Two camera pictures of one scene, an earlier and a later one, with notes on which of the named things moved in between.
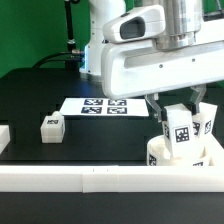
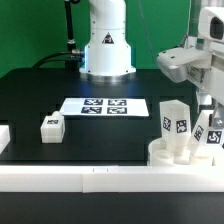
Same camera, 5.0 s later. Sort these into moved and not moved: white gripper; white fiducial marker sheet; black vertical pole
Moved: white gripper
Not moved: white fiducial marker sheet; black vertical pole
